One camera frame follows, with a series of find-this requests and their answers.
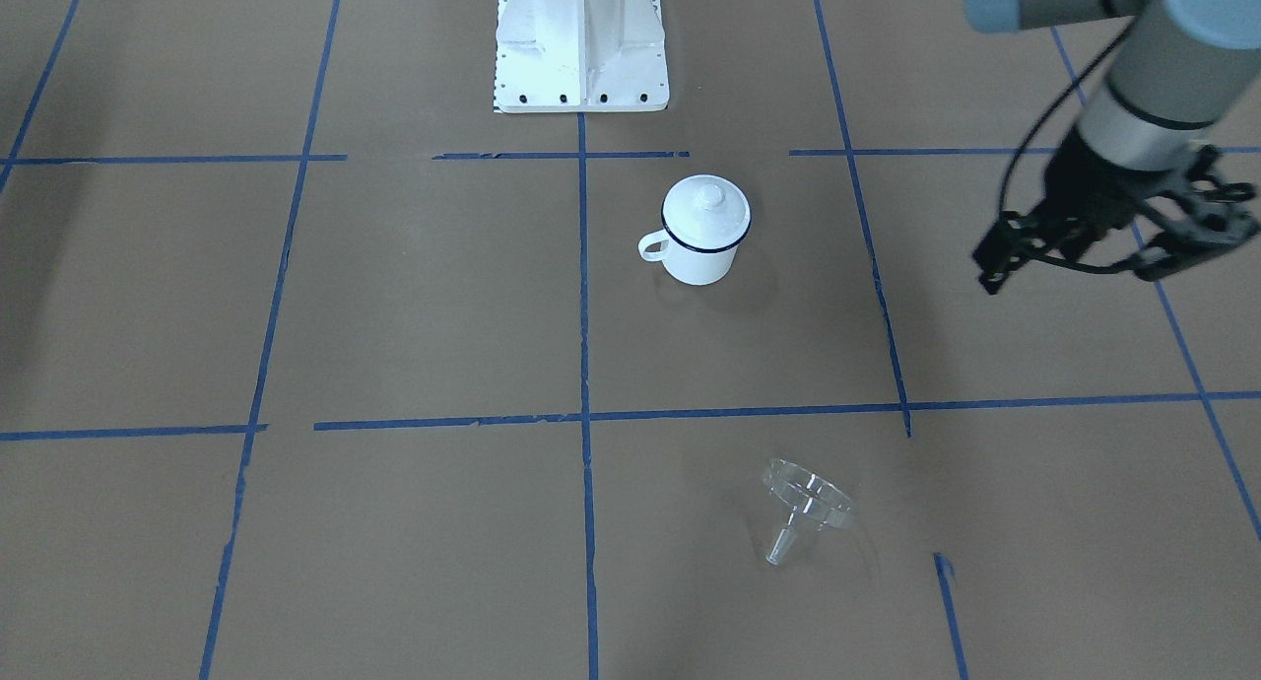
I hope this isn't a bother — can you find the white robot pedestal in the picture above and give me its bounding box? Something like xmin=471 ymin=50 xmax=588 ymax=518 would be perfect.
xmin=493 ymin=0 xmax=671 ymax=114

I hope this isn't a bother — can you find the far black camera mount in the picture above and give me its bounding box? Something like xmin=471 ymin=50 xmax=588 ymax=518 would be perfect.
xmin=1129 ymin=144 xmax=1260 ymax=283

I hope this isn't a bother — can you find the white ceramic lid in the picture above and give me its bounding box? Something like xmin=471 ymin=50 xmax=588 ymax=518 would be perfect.
xmin=661 ymin=175 xmax=752 ymax=254

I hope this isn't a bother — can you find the white enamel mug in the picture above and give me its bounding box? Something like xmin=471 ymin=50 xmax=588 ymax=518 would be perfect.
xmin=636 ymin=225 xmax=752 ymax=286

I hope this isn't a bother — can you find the clear plastic funnel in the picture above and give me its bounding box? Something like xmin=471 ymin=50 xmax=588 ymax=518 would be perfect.
xmin=762 ymin=458 xmax=857 ymax=566

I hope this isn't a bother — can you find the far black cable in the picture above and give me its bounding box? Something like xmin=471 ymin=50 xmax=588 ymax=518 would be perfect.
xmin=997 ymin=20 xmax=1183 ymax=275

